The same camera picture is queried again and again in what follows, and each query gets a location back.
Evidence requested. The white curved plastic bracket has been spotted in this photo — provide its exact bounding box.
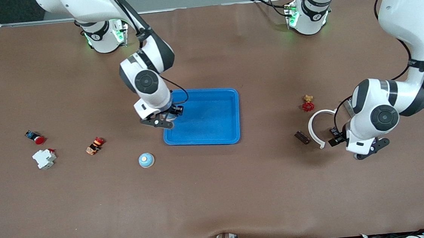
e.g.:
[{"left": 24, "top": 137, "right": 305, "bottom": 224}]
[{"left": 307, "top": 108, "right": 341, "bottom": 150}]

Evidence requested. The blue plastic tray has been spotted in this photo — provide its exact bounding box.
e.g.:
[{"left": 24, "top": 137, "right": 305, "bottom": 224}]
[{"left": 160, "top": 85, "right": 242, "bottom": 150}]

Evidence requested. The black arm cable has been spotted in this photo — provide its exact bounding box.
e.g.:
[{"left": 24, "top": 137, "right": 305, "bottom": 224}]
[
  {"left": 106, "top": 0, "right": 190, "bottom": 111},
  {"left": 324, "top": 0, "right": 424, "bottom": 125}
]

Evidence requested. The dark brown rectangular component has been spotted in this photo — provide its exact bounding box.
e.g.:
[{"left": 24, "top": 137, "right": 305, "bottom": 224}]
[{"left": 294, "top": 130, "right": 310, "bottom": 146}]

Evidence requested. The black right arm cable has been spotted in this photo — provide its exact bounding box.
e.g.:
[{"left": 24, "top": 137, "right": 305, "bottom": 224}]
[{"left": 106, "top": 0, "right": 190, "bottom": 111}]

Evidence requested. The aluminium table edge rail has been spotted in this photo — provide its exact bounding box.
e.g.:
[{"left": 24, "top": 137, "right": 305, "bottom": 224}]
[{"left": 0, "top": 0, "right": 337, "bottom": 27}]

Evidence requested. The orange black push button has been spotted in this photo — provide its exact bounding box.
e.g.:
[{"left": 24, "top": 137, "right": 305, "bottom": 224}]
[{"left": 85, "top": 136, "right": 106, "bottom": 156}]

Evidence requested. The red emergency stop button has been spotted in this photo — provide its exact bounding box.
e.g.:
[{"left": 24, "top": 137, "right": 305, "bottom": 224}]
[{"left": 25, "top": 129, "right": 46, "bottom": 146}]

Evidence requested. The black base power cable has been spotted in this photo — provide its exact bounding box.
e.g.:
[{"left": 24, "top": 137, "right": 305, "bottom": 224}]
[{"left": 250, "top": 0, "right": 289, "bottom": 20}]

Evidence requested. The white circuit breaker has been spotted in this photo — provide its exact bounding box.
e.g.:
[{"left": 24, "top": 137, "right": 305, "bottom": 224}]
[{"left": 31, "top": 147, "right": 58, "bottom": 171}]

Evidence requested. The brass valve red handwheel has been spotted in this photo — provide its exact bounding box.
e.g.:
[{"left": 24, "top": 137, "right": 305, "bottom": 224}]
[{"left": 301, "top": 94, "right": 315, "bottom": 113}]

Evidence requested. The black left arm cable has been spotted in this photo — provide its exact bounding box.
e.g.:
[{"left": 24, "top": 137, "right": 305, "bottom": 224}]
[{"left": 324, "top": 0, "right": 424, "bottom": 125}]

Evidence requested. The metal mesh power supply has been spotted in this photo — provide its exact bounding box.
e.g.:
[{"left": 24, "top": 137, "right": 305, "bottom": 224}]
[{"left": 343, "top": 98, "right": 355, "bottom": 118}]

